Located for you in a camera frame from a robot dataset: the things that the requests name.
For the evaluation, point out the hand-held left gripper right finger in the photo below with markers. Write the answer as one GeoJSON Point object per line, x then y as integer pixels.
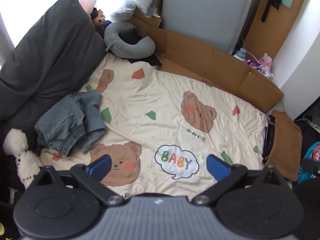
{"type": "Point", "coordinates": [217, 167]}

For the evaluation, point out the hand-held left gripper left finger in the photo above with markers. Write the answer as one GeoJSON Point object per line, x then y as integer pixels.
{"type": "Point", "coordinates": [100, 167]}

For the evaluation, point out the blue denim pants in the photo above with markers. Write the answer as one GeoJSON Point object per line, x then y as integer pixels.
{"type": "Point", "coordinates": [65, 122]}

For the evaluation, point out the dark patterned garment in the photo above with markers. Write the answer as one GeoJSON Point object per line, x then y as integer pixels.
{"type": "Point", "coordinates": [268, 137]}

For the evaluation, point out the brown folded garment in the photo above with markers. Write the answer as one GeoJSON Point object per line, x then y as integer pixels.
{"type": "Point", "coordinates": [285, 142]}

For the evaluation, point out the white spotted plush toy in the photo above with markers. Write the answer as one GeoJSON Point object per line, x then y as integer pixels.
{"type": "Point", "coordinates": [25, 160]}

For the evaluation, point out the cream bear print bedsheet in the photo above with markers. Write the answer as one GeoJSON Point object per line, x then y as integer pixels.
{"type": "Point", "coordinates": [155, 97]}

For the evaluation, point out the teal printed garment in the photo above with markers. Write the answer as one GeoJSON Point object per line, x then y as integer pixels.
{"type": "Point", "coordinates": [312, 152]}

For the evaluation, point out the purple refill pouch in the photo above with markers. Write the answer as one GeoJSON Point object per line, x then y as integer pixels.
{"type": "Point", "coordinates": [251, 62]}

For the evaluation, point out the flattened brown cardboard sheet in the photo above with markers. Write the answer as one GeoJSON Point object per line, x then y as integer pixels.
{"type": "Point", "coordinates": [200, 57]}

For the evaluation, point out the detergent bottle with blue cap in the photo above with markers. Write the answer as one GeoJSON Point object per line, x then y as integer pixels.
{"type": "Point", "coordinates": [240, 55]}

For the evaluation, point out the pink refill pouch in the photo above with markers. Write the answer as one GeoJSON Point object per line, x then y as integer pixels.
{"type": "Point", "coordinates": [265, 61]}

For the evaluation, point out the grey neck pillow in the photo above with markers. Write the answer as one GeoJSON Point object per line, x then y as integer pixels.
{"type": "Point", "coordinates": [115, 33]}

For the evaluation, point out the brown teddy bear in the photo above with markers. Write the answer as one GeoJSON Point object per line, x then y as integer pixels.
{"type": "Point", "coordinates": [100, 17]}

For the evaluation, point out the grey fridge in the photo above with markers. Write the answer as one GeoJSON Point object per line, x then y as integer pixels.
{"type": "Point", "coordinates": [205, 12]}

